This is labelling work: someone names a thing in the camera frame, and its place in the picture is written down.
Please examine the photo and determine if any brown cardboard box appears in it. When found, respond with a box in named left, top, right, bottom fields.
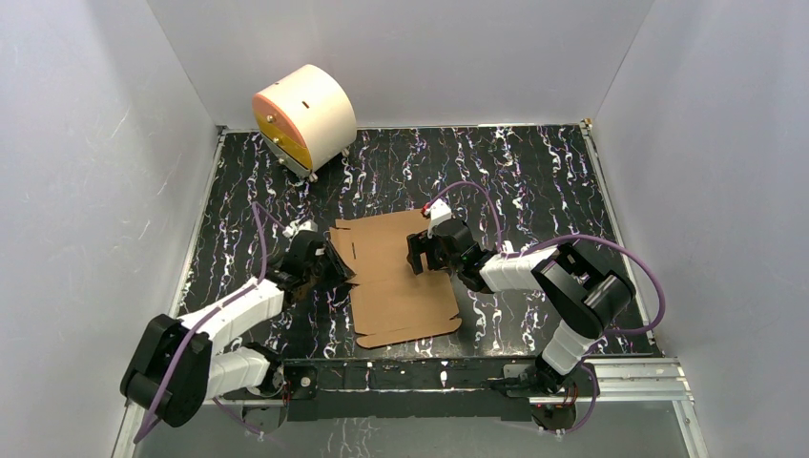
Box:
left=329, top=210, right=462, bottom=349

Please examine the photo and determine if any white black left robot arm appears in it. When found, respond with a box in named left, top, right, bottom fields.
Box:
left=119, top=230, right=355, bottom=427

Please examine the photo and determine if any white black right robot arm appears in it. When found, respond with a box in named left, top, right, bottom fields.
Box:
left=406, top=218, right=636, bottom=395

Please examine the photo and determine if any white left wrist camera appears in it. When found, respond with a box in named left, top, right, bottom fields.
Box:
left=282, top=219, right=319, bottom=239

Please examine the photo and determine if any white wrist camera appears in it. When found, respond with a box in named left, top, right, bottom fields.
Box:
left=422, top=198, right=453, bottom=239
left=282, top=219, right=319, bottom=239

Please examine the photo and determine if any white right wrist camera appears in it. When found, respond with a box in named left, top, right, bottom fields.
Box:
left=422, top=198, right=453, bottom=239

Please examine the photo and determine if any left aluminium table edge rail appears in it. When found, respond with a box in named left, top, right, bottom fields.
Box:
left=166, top=124, right=228, bottom=317

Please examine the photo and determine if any aluminium table edge rail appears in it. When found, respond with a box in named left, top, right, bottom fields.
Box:
left=166, top=124, right=228, bottom=317
left=578, top=118, right=651, bottom=325

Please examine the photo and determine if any aluminium front frame rail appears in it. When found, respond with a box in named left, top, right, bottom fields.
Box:
left=114, top=356, right=708, bottom=457

